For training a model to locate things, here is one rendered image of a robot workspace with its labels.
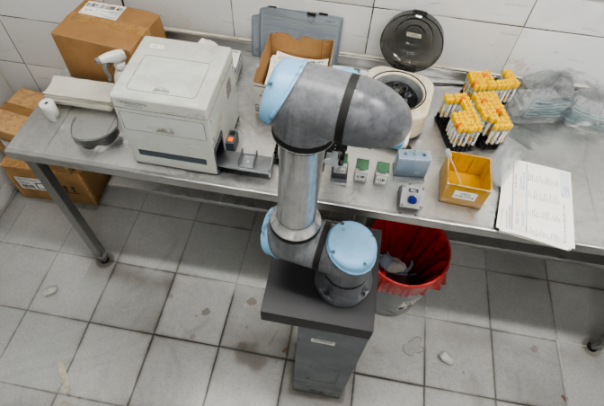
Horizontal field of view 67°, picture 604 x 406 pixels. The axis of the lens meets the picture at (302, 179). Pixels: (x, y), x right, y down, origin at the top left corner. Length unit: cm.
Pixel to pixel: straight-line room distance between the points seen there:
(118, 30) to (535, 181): 151
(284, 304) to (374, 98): 66
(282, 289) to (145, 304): 118
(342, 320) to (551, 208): 78
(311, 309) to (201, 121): 59
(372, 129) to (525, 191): 97
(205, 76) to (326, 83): 69
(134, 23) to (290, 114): 117
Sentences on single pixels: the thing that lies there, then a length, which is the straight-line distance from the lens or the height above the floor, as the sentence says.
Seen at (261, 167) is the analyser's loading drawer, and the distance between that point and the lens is 144.
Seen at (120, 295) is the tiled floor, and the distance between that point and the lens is 234.
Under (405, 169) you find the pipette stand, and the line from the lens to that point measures 148.
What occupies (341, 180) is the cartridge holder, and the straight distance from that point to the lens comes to 146.
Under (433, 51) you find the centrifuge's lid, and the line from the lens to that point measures 173.
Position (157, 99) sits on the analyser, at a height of 117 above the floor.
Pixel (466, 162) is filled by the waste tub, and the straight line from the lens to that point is 154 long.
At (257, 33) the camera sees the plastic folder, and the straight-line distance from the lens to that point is 185.
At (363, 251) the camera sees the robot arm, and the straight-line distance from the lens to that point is 102.
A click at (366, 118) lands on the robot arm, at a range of 70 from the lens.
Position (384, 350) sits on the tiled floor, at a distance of 218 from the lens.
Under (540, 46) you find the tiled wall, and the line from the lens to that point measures 188.
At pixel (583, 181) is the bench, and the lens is 176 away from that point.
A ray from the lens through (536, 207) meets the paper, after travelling 159.
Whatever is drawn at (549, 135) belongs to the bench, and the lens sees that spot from 185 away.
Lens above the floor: 205
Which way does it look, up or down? 54 degrees down
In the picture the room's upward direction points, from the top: 3 degrees clockwise
